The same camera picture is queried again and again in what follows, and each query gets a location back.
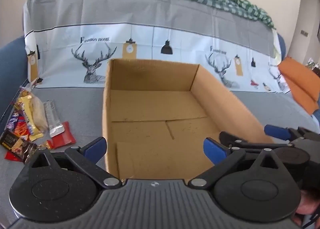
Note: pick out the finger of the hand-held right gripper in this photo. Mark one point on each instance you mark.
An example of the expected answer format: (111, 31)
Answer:
(250, 144)
(276, 131)

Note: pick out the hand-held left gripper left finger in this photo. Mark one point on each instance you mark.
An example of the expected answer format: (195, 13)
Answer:
(96, 149)

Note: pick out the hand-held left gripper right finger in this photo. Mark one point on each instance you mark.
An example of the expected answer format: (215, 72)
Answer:
(215, 150)

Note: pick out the silver snack bar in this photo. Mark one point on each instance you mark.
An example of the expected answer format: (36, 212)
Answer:
(52, 119)

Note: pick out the clear round pastry packet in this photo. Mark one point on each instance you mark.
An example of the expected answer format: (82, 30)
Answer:
(38, 115)

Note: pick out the brown cardboard box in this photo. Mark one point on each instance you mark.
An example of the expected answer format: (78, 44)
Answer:
(150, 109)

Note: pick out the orange red snack packet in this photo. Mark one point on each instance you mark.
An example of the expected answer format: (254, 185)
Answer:
(21, 129)

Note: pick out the yellow candy packet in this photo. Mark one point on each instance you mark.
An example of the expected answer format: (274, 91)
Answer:
(26, 111)

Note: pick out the dark chocolate packet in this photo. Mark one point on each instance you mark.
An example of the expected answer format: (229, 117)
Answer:
(12, 143)

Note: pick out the red wrapper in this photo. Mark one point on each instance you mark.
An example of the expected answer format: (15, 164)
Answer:
(11, 156)

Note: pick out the purple snack packet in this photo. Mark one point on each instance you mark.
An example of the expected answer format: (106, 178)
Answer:
(12, 120)

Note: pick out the person's right hand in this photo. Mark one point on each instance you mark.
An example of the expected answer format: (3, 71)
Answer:
(308, 204)

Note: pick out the orange cushion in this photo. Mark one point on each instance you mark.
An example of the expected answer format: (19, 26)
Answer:
(300, 81)

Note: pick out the cluttered side table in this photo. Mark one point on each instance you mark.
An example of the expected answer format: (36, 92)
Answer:
(312, 65)

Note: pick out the deer print cloth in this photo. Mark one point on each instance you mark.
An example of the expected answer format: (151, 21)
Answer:
(175, 41)

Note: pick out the wall light switch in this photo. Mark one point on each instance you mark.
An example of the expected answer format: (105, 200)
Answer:
(304, 33)

